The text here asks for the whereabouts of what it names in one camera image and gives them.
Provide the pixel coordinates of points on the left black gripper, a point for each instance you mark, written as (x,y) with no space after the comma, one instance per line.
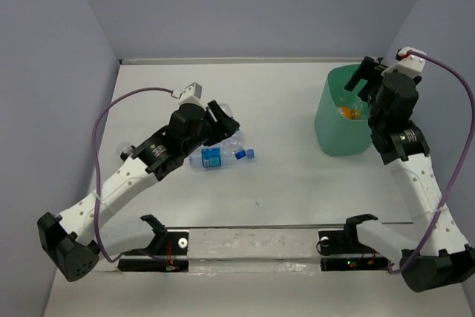
(227,126)

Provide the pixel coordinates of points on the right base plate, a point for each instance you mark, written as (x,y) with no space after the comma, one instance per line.
(338,254)

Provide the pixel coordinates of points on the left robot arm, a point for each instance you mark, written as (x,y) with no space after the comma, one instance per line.
(70,238)

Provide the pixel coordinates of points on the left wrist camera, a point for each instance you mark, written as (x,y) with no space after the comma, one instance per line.
(189,95)

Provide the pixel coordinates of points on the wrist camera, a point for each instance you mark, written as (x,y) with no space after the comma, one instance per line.
(409,62)
(189,95)

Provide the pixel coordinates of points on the left base plate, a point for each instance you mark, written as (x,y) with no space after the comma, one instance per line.
(164,254)

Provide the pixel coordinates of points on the small clear bottle left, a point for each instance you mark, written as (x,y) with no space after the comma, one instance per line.
(124,150)

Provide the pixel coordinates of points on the orange juice bottle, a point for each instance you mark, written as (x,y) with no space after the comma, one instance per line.
(357,111)

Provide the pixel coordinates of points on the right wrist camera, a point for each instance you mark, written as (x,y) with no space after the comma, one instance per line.
(409,62)

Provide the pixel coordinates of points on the large crushed blue-label bottle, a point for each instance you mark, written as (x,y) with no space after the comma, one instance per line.
(229,152)

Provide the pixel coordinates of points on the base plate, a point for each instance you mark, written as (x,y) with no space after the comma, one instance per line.
(164,254)
(338,254)

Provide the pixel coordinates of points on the green plastic bin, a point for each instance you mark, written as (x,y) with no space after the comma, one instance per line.
(337,135)

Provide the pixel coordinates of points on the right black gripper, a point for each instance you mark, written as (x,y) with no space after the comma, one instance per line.
(364,72)

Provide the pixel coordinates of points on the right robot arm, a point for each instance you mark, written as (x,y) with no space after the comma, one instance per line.
(443,255)

